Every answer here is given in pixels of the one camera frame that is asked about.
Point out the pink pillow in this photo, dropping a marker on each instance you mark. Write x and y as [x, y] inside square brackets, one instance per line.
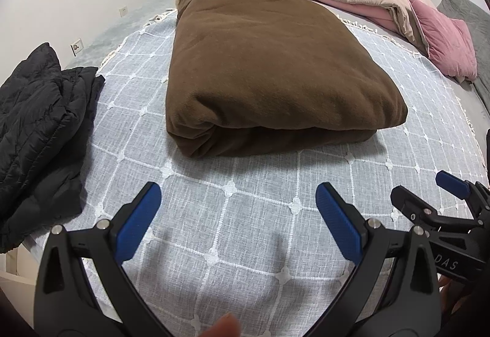
[448, 38]

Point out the grey checked blanket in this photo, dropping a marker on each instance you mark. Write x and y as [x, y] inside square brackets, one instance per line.
[237, 214]

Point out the grey bed sheet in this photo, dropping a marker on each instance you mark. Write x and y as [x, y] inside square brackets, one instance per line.
[115, 27]

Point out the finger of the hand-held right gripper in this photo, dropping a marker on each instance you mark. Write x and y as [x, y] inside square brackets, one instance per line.
[409, 207]
[453, 184]

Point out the brown coat with fur collar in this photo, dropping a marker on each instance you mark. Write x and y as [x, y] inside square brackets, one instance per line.
[268, 65]

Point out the person's left hand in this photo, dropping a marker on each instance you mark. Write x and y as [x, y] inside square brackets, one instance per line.
[222, 327]

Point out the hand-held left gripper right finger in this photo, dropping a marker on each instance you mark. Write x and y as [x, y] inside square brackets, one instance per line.
[338, 222]

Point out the black quilted jacket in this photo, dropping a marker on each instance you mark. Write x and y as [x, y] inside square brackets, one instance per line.
[38, 122]

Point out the grey quilted headboard cushion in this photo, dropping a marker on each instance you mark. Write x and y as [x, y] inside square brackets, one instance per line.
[459, 2]

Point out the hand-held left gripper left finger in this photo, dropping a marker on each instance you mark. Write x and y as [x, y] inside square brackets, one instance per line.
[137, 222]

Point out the person's right hand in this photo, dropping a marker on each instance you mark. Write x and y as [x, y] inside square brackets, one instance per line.
[451, 295]

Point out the white wall socket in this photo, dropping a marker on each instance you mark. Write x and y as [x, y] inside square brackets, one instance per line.
[77, 47]
[123, 10]

